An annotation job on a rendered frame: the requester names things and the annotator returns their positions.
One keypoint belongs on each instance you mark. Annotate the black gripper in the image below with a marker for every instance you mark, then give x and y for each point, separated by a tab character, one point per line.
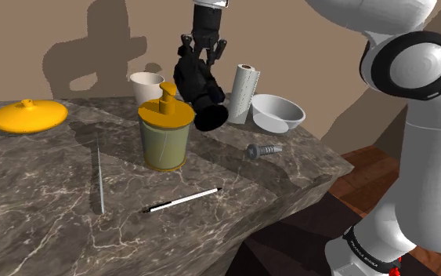
206	23

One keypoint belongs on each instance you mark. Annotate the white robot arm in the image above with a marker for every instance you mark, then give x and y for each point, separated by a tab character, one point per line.
430	172

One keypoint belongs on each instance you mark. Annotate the black lumpy figure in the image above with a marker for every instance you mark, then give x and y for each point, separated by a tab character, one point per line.
199	86

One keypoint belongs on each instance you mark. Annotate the white paper towel roll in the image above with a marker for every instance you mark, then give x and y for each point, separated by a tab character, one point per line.
243	93

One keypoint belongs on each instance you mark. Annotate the white cup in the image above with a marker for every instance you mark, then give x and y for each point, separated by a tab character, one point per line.
145	88

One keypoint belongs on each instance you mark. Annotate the white bowl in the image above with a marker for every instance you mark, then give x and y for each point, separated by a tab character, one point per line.
277	114

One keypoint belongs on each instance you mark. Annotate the green jar with yellow lid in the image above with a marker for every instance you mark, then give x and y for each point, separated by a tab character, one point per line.
164	141

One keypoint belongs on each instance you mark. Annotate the grey screw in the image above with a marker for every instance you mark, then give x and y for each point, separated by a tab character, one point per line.
260	150

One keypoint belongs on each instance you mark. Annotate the black and white pen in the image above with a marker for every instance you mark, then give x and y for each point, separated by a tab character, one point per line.
182	200

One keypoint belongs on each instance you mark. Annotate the thin grey needle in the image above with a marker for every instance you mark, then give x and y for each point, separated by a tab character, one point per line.
100	179

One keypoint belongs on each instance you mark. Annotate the yellow round lid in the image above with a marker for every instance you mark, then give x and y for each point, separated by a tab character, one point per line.
29	116

